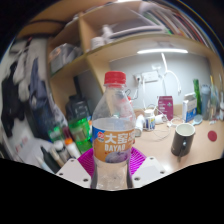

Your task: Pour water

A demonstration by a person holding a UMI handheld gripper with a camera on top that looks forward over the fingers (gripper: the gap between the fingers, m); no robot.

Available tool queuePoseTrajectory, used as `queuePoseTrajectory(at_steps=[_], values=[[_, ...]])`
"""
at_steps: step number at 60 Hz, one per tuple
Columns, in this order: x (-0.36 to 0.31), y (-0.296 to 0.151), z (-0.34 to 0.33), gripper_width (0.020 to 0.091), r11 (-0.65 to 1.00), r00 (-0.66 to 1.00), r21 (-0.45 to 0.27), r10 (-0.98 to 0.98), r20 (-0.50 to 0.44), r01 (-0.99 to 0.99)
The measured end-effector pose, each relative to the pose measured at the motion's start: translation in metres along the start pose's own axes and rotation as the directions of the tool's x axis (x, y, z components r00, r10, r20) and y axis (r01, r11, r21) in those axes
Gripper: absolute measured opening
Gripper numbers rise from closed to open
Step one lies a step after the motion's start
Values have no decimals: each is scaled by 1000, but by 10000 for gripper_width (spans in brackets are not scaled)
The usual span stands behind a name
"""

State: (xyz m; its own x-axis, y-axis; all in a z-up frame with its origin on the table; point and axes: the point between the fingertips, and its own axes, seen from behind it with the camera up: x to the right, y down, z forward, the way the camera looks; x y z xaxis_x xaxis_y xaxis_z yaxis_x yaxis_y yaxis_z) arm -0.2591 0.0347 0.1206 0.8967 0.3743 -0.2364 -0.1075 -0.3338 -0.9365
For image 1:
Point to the white and blue box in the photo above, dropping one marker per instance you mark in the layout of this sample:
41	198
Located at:
189	106

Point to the white pill bottle blue label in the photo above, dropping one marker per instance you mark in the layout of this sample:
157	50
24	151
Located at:
150	121

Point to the black mug white inside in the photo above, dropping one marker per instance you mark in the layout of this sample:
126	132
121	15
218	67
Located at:
182	141

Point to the white bottle with orange cap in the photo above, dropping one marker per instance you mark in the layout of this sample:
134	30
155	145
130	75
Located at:
71	148

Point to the flat round red coaster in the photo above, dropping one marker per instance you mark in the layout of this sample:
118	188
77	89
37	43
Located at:
212	135

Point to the white wall socket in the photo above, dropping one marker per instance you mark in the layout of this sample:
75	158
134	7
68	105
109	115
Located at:
146	76

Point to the white paper bag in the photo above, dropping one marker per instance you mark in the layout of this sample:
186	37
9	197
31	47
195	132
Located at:
26	150

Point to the black bag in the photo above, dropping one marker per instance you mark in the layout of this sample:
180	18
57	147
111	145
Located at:
76	108

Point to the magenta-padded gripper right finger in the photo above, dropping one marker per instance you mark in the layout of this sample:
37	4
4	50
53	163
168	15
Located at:
148	171

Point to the grey drink bottle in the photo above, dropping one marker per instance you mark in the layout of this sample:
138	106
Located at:
205	100

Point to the clear drink bottle red cap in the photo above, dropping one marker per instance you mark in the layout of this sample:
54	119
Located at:
113	133

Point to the hanging clothes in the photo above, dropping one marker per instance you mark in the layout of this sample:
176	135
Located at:
20	86

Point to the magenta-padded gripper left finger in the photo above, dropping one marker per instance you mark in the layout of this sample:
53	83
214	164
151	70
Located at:
73	171

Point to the green jar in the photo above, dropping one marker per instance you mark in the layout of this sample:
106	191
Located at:
80	131

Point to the magenta pouch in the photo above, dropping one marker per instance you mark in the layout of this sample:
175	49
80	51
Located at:
165	106

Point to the under-shelf light strip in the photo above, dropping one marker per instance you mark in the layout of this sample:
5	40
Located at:
162	51

